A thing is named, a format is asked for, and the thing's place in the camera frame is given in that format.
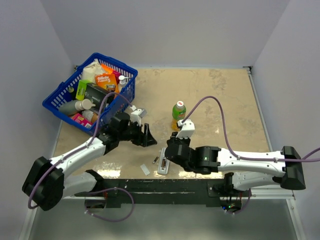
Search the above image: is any lime green box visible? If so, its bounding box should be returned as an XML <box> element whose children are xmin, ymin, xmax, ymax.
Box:
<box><xmin>75</xmin><ymin>79</ymin><xmax>91</xmax><ymax>101</ymax></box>

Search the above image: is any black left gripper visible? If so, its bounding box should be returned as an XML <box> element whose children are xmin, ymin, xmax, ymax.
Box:
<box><xmin>118</xmin><ymin>120</ymin><xmax>157</xmax><ymax>147</ymax></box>

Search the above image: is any white battery compartment cover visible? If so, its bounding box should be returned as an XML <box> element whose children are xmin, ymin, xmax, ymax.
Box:
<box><xmin>140</xmin><ymin>164</ymin><xmax>150</xmax><ymax>176</ymax></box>

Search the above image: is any orange razor blade package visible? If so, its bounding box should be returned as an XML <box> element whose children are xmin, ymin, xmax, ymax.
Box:
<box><xmin>94</xmin><ymin>73</ymin><xmax>119</xmax><ymax>93</ymax></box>

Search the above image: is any white pump bottle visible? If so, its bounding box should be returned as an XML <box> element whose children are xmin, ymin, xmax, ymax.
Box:
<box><xmin>117</xmin><ymin>75</ymin><xmax>129</xmax><ymax>92</ymax></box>

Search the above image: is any orange juice bottle green label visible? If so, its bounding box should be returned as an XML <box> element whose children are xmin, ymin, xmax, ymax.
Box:
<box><xmin>171</xmin><ymin>100</ymin><xmax>186</xmax><ymax>132</ymax></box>

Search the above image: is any white remote control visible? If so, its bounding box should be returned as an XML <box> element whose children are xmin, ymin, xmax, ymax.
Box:
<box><xmin>157</xmin><ymin>147</ymin><xmax>170</xmax><ymax>175</ymax></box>

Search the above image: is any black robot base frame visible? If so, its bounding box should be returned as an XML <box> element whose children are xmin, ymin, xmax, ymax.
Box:
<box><xmin>76</xmin><ymin>170</ymin><xmax>251</xmax><ymax>210</ymax></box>

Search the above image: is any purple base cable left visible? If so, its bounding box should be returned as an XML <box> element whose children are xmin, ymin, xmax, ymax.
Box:
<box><xmin>84</xmin><ymin>187</ymin><xmax>136</xmax><ymax>223</ymax></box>

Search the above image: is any aluminium table edge rail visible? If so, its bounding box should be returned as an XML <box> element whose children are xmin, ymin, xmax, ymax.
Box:
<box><xmin>243</xmin><ymin>66</ymin><xmax>296</xmax><ymax>200</ymax></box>

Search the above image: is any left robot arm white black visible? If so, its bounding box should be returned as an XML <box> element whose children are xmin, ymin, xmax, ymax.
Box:
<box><xmin>22</xmin><ymin>108</ymin><xmax>157</xmax><ymax>211</ymax></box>

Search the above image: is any black product box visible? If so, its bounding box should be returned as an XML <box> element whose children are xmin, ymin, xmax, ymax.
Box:
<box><xmin>84</xmin><ymin>82</ymin><xmax>110</xmax><ymax>113</ymax></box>

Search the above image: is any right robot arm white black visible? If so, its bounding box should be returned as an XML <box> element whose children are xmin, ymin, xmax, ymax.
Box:
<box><xmin>165</xmin><ymin>132</ymin><xmax>306</xmax><ymax>197</ymax></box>

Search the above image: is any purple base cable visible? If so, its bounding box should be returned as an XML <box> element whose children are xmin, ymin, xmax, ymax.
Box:
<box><xmin>84</xmin><ymin>187</ymin><xmax>136</xmax><ymax>223</ymax></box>
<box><xmin>223</xmin><ymin>188</ymin><xmax>253</xmax><ymax>216</ymax></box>

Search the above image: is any grey bottle beige cap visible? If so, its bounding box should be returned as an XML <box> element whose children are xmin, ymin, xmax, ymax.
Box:
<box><xmin>58</xmin><ymin>99</ymin><xmax>96</xmax><ymax>116</ymax></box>

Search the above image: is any beige cloth bag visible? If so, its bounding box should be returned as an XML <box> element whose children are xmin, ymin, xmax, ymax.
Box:
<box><xmin>81</xmin><ymin>58</ymin><xmax>106</xmax><ymax>84</ymax></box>

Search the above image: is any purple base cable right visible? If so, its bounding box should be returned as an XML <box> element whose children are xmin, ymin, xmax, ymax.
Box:
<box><xmin>223</xmin><ymin>188</ymin><xmax>253</xmax><ymax>216</ymax></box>

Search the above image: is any amber bottle white label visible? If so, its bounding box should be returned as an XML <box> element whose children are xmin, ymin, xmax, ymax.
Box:
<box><xmin>82</xmin><ymin>110</ymin><xmax>98</xmax><ymax>124</ymax></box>

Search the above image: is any pink product box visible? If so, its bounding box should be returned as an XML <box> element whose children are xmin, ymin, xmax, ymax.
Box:
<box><xmin>71</xmin><ymin>113</ymin><xmax>92</xmax><ymax>128</ymax></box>

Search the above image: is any blue plastic basket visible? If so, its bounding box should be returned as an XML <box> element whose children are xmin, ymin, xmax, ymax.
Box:
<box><xmin>42</xmin><ymin>52</ymin><xmax>138</xmax><ymax>136</ymax></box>

